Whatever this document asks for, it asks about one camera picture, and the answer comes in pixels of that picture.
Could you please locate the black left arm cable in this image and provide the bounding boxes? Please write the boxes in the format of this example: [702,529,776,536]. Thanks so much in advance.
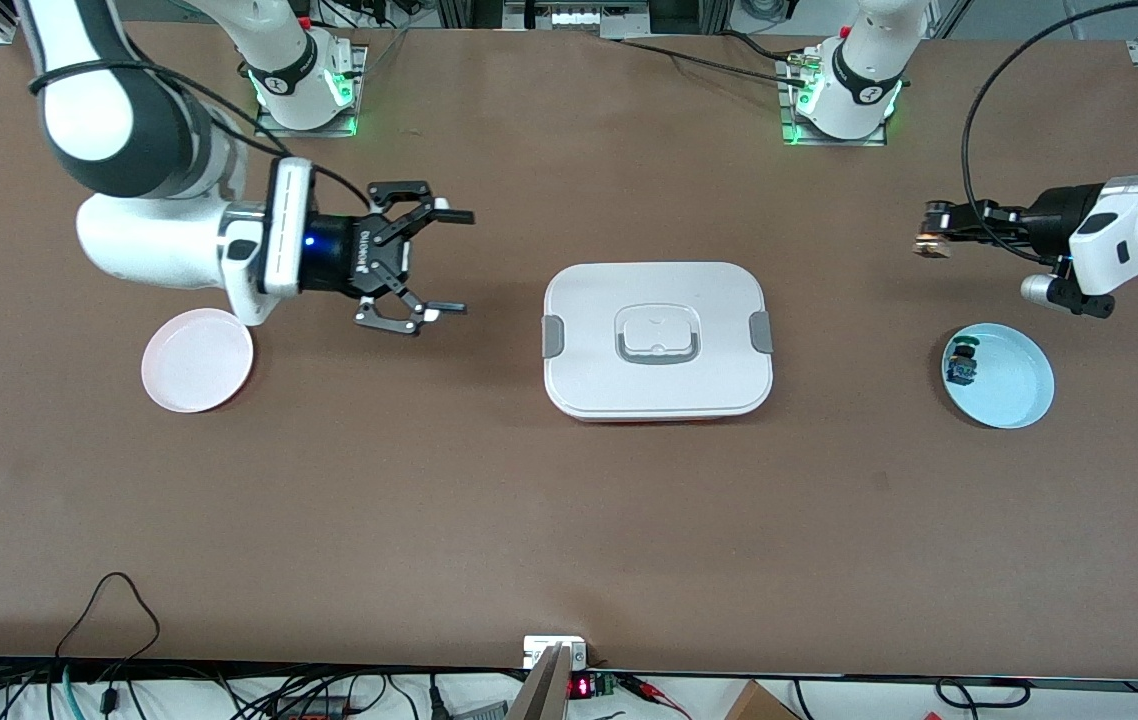
[961,0,1138,264]

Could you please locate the light blue round plate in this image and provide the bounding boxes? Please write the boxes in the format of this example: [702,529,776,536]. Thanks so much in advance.
[941,323,1056,430]

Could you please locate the teal cable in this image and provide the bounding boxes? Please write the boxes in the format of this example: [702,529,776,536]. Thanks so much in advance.
[47,664,83,720]

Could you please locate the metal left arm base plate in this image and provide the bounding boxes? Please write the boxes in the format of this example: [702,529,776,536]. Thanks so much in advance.
[777,55,888,148]

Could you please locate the black flat looped cable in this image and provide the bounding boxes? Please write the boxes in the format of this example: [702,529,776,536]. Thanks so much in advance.
[934,677,1032,709]

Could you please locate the brown cardboard box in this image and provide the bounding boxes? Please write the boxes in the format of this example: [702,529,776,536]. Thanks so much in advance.
[724,680,802,720]

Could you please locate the black cable across table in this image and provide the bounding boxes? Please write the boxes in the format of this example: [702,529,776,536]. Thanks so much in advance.
[601,37,812,77]

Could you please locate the thin black looped cable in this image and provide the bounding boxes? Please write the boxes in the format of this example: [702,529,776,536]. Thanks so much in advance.
[54,571,163,663]

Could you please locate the pink round plate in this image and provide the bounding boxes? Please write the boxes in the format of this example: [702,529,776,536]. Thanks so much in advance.
[141,308,255,414]

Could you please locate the white lunch box grey clips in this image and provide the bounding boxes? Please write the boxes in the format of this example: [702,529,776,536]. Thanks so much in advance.
[541,262,775,423]

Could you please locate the green push button switch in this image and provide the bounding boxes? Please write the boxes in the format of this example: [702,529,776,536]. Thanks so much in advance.
[945,338,983,387]

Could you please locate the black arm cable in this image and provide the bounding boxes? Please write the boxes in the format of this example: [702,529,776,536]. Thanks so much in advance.
[961,0,1138,264]
[29,60,376,213]

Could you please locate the red clip test leads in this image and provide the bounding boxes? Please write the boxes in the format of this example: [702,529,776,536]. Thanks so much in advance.
[619,674,693,720]

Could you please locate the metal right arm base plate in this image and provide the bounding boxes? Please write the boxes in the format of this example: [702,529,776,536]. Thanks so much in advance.
[254,44,368,139]

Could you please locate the white power strip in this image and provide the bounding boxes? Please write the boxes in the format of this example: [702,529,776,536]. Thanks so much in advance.
[504,0,652,32]

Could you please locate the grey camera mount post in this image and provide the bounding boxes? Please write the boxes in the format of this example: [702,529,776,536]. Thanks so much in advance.
[507,645,572,720]

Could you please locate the small white bracket device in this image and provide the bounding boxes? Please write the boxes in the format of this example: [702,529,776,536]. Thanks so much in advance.
[523,636,589,670]

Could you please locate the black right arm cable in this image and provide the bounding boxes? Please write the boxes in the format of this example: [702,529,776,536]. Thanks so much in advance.
[29,60,376,213]

